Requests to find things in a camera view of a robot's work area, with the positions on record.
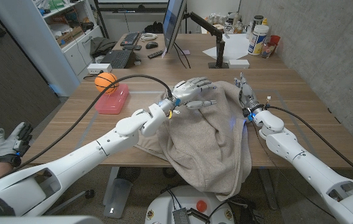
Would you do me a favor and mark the white canister with blue label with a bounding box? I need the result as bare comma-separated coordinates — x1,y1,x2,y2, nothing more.
247,24,270,57

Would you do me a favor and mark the small white box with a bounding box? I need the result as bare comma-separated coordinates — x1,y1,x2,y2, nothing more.
227,58,250,70

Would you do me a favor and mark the beige coat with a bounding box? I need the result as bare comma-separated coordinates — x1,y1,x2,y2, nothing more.
134,80,253,202

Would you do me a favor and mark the grey metal heatsink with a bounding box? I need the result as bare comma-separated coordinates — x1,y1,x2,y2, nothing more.
172,207,191,224

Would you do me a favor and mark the white robot chest cover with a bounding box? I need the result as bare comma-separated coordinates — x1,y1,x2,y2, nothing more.
0,215,102,224

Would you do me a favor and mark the computer monitor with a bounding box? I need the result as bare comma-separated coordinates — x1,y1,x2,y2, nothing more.
162,0,187,54

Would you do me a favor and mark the black desktop keyboard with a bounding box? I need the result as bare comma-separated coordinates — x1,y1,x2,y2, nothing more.
120,32,141,47

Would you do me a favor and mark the black bag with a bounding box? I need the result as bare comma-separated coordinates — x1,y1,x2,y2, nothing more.
144,21,164,34

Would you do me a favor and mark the grey-green cloth bundle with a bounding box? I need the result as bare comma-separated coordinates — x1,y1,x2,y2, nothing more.
89,36,118,58

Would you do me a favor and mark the person's gloved hand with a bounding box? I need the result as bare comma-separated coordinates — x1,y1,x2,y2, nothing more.
0,121,34,169

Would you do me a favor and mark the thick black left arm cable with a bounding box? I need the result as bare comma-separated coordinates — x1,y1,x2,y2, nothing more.
0,73,173,192

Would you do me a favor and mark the white power box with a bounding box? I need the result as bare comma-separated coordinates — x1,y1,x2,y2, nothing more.
87,63,113,75

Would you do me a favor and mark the white shelf cabinet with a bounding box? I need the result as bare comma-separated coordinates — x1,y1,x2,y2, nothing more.
0,0,104,97

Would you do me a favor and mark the white robot torso base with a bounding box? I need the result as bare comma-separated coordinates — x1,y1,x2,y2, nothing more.
144,185,235,224

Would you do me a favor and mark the white paper sheet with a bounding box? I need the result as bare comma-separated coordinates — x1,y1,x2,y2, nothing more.
202,33,252,61

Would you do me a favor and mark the clear glass jar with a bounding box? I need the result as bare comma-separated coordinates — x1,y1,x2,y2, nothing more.
260,42,276,59

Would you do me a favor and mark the orange basketball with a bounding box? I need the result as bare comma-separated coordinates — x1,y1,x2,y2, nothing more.
94,72,120,95

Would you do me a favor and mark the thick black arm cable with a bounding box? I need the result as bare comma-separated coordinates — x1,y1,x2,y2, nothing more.
266,105,353,185
0,73,173,192

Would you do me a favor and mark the grey table foot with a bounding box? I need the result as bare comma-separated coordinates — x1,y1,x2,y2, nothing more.
103,167,133,219

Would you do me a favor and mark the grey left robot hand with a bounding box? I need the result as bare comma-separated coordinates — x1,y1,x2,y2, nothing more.
159,77,218,118

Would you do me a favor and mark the coiled white cable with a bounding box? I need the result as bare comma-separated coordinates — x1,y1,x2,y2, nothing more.
139,32,158,42

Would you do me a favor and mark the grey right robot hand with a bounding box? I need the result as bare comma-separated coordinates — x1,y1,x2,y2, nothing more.
233,72,267,118

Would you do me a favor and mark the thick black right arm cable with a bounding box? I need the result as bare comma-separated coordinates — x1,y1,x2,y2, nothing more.
266,105,353,185

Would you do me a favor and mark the red emergency button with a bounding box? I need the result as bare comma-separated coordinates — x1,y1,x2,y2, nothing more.
195,200,208,213

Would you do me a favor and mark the pink plastic box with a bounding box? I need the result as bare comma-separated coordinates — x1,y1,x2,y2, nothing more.
95,83,129,115

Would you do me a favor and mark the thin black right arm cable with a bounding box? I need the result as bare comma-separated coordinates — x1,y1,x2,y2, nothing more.
252,120,336,218

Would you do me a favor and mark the black remote control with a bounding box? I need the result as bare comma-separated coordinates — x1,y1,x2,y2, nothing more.
147,49,166,60

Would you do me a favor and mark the cardboard box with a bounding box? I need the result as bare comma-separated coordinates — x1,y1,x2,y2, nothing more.
55,26,84,47

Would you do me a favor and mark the black laptop keyboard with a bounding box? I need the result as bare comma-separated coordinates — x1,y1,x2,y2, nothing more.
100,49,133,69

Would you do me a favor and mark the grey table leg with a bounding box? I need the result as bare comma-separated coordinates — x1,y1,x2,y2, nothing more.
258,167,278,210

